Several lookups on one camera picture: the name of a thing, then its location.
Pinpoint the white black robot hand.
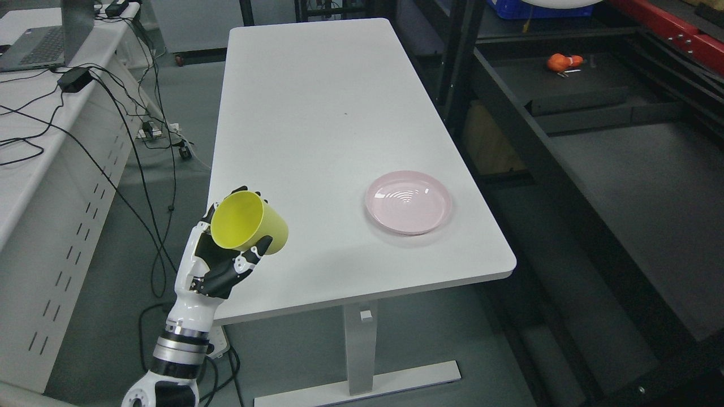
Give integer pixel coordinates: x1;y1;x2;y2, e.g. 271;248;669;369
166;186;272;332

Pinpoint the yellow plastic cup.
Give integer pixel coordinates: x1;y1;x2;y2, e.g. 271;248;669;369
210;191;289;255

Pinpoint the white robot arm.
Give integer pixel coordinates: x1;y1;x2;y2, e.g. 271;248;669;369
121;323;210;406

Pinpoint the orange toy on shelf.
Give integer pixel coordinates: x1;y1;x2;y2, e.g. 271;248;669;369
546;53;584;73

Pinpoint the dark metal shelf rack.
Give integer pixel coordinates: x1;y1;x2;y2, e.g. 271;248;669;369
373;1;722;406

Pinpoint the white power strip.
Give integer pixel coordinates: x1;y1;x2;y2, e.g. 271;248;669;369
136;121;180;141

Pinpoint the white side desk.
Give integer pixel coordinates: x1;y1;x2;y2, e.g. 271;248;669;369
1;3;152;393

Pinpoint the pink plastic plate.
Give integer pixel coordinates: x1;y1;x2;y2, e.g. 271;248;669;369
364;170;453;235

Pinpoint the black power adapter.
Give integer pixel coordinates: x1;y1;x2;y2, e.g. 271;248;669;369
57;67;93;93

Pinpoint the grey laptop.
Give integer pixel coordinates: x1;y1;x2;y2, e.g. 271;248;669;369
1;1;95;72

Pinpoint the blue plastic crate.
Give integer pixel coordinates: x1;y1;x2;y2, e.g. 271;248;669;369
487;1;594;20

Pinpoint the red metal beam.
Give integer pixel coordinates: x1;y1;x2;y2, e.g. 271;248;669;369
608;1;723;75

